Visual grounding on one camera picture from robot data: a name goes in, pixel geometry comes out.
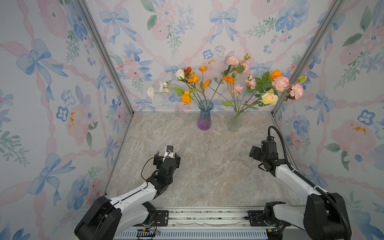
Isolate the pink carnation flower spray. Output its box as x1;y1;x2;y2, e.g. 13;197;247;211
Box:
209;53;251;103

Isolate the black corrugated cable conduit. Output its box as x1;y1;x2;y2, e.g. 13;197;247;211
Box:
266;125;352;240

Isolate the white rose flower stem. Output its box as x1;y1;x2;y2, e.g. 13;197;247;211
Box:
176;69;200;99

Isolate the clear ribbed glass vase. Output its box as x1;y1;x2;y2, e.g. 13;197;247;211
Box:
227;111;242;133

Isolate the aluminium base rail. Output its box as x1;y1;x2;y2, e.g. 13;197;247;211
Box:
113;206;310;240

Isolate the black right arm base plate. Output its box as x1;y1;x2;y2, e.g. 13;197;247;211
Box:
244;210;268;227

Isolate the orange rose flower stem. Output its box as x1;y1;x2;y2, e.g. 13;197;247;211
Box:
255;71;278;97

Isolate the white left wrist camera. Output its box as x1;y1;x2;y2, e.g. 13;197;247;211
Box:
164;145;174;160

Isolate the orange-red gerbera flower stem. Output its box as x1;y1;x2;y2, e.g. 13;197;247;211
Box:
184;67;192;76

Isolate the aluminium corner post right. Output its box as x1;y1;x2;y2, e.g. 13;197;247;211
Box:
271;0;344;116

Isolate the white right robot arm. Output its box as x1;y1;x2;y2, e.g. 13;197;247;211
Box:
248;137;352;240

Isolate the cream rose flower stem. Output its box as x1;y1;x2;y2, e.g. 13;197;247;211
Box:
241;89;279;112

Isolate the blue purple glass vase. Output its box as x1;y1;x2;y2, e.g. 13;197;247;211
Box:
197;100;214;131

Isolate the white lisianthus flower stem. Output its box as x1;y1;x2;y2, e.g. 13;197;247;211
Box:
147;82;198;105

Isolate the large pink rose spray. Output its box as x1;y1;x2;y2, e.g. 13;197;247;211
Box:
273;75;308;101

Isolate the orange ranunculus flower spray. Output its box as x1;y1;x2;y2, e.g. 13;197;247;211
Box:
209;75;240;112

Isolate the pink peony flower spray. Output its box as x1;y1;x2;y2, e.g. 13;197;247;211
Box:
232;74;257;113

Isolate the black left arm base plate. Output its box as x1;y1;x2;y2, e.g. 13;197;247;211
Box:
142;210;170;227

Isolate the orange poppy flower spray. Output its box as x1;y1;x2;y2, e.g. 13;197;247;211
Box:
176;66;211;109

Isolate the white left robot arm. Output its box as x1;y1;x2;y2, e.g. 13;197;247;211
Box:
74;150;181;240

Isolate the aluminium corner post left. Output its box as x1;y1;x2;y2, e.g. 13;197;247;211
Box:
74;0;134;117

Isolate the aluminium corner post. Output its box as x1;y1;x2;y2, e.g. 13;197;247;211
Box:
271;0;344;116
74;0;134;117

